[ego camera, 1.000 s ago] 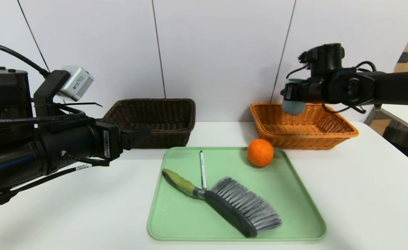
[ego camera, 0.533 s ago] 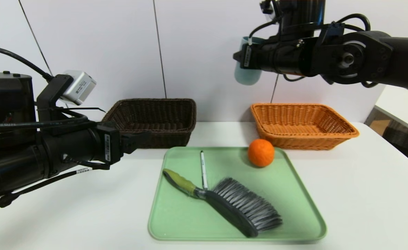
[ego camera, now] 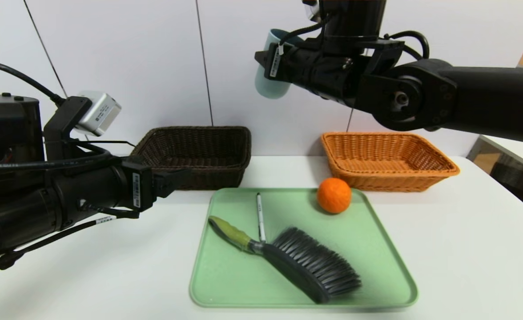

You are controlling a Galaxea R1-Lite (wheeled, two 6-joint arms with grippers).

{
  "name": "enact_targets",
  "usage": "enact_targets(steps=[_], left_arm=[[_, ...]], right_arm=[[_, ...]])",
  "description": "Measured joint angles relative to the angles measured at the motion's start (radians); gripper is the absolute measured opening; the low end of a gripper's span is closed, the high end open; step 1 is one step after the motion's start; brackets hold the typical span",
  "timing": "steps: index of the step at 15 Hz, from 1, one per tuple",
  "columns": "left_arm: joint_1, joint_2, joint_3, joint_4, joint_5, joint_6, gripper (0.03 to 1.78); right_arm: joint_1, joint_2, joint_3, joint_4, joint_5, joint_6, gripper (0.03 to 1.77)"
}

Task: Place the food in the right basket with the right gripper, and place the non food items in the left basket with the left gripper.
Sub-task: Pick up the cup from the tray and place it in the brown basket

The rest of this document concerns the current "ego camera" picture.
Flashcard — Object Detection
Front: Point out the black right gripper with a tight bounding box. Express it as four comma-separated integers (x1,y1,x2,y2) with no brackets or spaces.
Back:
254,43,304,84

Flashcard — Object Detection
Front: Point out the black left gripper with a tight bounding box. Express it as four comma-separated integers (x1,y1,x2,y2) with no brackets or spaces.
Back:
66,156,192,214

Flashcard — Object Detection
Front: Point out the blue-grey plastic cup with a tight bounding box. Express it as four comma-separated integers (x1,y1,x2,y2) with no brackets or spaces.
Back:
254,29,305,100

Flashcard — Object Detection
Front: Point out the green-handled black dust brush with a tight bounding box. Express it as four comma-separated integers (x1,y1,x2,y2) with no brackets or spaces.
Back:
208,216,362,304

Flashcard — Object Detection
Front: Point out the orange fruit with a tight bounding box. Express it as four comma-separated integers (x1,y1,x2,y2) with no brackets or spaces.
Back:
317,177,352,214

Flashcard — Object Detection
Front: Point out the dark brown wicker basket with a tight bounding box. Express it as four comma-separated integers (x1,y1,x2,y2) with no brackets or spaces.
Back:
130,126,252,191

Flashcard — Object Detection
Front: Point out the orange wicker basket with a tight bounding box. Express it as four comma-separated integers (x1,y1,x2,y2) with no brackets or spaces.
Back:
320,132,460,193

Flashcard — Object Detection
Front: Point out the white pen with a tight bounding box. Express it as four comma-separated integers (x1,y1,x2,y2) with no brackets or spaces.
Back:
256,193,266,243

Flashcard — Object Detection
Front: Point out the light green plastic tray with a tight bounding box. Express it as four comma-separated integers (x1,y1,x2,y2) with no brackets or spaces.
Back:
190,188,418,308

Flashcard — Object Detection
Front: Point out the black cable tie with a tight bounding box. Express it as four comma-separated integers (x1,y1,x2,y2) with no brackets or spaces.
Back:
80,140,137,148

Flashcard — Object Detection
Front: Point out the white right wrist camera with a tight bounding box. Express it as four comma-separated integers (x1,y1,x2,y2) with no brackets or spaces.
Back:
303,0,322,22

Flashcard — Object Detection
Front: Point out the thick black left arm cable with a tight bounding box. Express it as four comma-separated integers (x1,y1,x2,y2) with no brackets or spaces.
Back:
0,149,113,175

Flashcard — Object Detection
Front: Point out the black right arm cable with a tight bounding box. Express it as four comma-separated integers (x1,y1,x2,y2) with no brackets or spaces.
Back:
382,30,430,60

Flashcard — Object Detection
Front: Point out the black left camera cable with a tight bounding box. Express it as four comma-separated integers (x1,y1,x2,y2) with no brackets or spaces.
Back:
0,60,68,107

